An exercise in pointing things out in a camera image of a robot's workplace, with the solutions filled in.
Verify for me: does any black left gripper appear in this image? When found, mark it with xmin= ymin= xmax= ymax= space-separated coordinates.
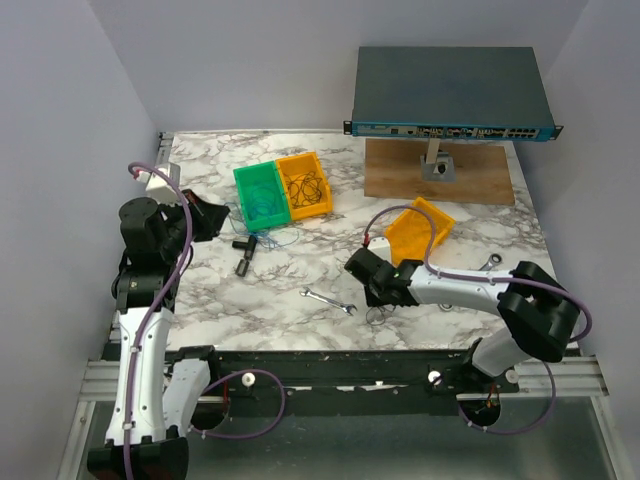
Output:
xmin=160 ymin=188 xmax=231 ymax=261

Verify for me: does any dark purple wire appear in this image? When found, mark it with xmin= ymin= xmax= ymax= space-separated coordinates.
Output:
xmin=282 ymin=172 xmax=324 ymax=209

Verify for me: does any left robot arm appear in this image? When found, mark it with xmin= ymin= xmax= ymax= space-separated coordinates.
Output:
xmin=87 ymin=189 xmax=229 ymax=479

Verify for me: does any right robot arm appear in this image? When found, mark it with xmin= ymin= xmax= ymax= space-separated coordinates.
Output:
xmin=345 ymin=247 xmax=584 ymax=392

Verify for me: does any loose yellow plastic bin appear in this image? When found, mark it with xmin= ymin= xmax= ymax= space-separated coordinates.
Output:
xmin=385 ymin=197 xmax=455 ymax=265

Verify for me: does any green plastic bin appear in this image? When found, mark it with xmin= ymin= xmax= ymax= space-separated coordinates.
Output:
xmin=233 ymin=161 xmax=291 ymax=232

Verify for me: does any small silver open-end wrench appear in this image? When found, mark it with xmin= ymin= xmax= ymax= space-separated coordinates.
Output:
xmin=299 ymin=288 xmax=357 ymax=316

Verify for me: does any orange plastic bin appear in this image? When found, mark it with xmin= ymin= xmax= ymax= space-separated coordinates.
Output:
xmin=275 ymin=152 xmax=333 ymax=221

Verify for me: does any silver ratchet wrench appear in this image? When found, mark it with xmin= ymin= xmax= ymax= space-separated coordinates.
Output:
xmin=438 ymin=253 xmax=503 ymax=312

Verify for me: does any wooden base board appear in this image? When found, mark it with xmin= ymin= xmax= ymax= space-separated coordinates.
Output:
xmin=364 ymin=139 xmax=515 ymax=205

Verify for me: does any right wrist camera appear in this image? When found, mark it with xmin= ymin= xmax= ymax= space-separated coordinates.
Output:
xmin=365 ymin=236 xmax=392 ymax=262

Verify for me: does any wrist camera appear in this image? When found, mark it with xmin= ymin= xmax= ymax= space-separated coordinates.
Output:
xmin=365 ymin=236 xmax=392 ymax=262
xmin=134 ymin=162 xmax=181 ymax=205

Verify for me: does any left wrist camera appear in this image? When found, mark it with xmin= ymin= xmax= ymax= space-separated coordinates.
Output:
xmin=134 ymin=162 xmax=181 ymax=205

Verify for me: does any black T-handle socket tool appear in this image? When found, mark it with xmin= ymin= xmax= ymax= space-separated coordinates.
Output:
xmin=232 ymin=234 xmax=258 ymax=277

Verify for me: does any grey switch stand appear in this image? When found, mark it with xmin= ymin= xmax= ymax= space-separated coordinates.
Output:
xmin=420 ymin=138 xmax=456 ymax=183

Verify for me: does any black mounting rail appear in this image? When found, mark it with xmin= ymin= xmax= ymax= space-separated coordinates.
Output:
xmin=82 ymin=337 xmax=609 ymax=417

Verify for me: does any blue network switch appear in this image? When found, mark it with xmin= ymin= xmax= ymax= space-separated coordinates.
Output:
xmin=343 ymin=46 xmax=563 ymax=142

